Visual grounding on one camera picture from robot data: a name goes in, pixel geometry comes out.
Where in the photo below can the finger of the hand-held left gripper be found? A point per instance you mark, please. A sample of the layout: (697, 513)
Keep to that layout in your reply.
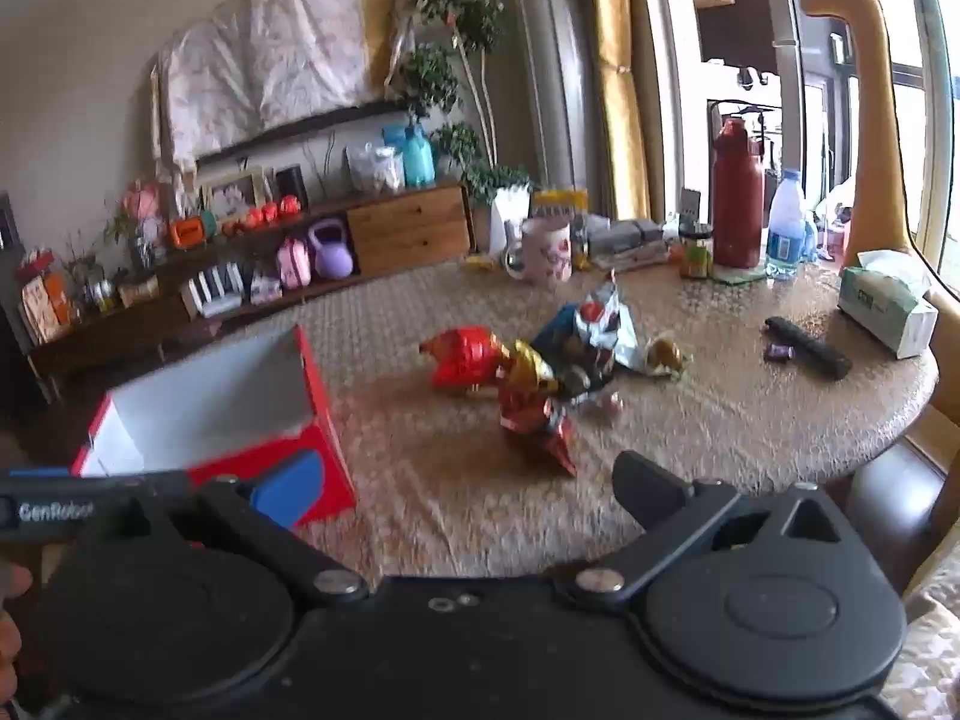
(142, 491)

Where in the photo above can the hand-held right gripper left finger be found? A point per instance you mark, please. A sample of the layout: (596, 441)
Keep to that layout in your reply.
(289, 487)

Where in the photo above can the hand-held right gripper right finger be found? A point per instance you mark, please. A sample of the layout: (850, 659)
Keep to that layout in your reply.
(652, 487)

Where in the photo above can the red cardboard box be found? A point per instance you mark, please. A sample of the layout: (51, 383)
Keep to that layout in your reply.
(225, 390)

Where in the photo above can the dark brown snack packet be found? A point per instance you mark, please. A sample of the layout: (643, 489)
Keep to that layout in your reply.
(589, 386)

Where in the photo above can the braised egg packet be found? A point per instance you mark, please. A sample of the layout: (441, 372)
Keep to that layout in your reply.
(666, 354)

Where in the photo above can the orange patterned snack packet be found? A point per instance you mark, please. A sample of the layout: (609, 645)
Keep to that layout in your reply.
(536, 420)

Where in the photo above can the blue silver snack packet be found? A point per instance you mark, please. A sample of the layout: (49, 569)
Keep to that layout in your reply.
(611, 330)

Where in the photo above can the red snack packet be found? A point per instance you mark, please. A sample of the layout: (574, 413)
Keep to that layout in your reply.
(465, 356)

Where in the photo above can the person's left hand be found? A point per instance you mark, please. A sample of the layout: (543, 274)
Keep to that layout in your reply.
(11, 630)

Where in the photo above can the purple candy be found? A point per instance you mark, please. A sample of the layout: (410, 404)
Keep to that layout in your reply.
(778, 351)

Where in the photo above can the stack of booklets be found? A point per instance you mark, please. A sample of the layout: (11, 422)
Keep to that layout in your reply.
(265, 289)

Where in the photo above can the small cardboard box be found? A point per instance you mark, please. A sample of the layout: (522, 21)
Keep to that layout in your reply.
(139, 291)

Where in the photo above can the small glass jar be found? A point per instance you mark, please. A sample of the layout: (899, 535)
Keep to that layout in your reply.
(99, 295)

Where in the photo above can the orange printed box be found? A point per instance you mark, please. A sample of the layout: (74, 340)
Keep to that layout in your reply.
(46, 307)

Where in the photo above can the white router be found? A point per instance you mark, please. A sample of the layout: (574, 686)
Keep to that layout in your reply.
(216, 292)

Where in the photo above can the plain black remote control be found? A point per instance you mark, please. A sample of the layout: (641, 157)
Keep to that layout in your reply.
(814, 352)

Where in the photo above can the pink bag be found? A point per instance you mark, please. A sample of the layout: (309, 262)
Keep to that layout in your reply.
(294, 266)

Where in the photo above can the green coaster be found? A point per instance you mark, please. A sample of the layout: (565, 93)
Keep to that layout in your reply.
(739, 274)

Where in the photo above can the jar with black lid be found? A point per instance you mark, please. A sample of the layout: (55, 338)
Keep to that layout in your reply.
(696, 259)

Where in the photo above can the wooden chair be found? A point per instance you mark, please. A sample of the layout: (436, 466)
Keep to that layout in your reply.
(885, 510)

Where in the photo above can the purple kettlebell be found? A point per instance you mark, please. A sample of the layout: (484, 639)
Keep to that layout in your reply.
(330, 255)

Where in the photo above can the plant in striped pot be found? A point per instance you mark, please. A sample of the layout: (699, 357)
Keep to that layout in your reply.
(139, 251)

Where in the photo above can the grey flat box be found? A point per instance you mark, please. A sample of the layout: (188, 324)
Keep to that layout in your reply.
(622, 236)

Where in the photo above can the pink mug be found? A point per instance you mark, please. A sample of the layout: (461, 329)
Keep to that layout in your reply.
(544, 251)

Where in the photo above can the orange clock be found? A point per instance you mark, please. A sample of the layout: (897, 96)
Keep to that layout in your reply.
(186, 232)

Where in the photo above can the wooden tv cabinet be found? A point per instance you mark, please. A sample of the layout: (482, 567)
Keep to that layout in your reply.
(405, 232)

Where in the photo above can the clear water bottle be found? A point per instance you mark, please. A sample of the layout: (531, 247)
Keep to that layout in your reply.
(785, 240)

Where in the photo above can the yellow candy wrapper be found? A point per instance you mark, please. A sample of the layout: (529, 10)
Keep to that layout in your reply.
(480, 262)

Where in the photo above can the pink plush toy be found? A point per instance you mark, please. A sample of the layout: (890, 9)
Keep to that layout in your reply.
(144, 206)

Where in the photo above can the small standing card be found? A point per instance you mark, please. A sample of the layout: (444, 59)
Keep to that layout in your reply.
(690, 204)

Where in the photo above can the green white tissue pack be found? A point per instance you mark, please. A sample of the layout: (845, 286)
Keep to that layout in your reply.
(881, 307)

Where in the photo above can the red thermos bottle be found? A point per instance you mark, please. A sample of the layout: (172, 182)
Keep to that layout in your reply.
(739, 202)

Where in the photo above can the black speaker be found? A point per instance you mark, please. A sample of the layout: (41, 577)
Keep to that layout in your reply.
(291, 187)

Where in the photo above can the yellow food bag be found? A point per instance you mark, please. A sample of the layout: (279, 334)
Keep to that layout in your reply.
(559, 202)

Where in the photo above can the potted tree white pot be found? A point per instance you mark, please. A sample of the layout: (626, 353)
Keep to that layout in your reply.
(508, 217)

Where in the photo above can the clear plastic bag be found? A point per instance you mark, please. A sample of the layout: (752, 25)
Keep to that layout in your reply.
(371, 169)

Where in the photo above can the teal bottle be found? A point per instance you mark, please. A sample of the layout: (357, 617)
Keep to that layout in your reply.
(418, 161)

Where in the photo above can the blue lidded container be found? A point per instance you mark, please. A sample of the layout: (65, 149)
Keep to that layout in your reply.
(394, 136)

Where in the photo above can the yellow giraffe toy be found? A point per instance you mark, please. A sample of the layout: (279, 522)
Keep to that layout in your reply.
(874, 127)

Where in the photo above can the cloth covered television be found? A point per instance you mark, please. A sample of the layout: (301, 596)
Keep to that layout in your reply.
(277, 60)

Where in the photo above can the yellow curtain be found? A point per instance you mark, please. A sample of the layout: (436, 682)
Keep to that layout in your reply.
(615, 52)

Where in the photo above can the white standing air conditioner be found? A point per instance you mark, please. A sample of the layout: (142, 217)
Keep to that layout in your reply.
(547, 52)

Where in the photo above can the photo frame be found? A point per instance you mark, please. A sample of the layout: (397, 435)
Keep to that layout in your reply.
(236, 196)

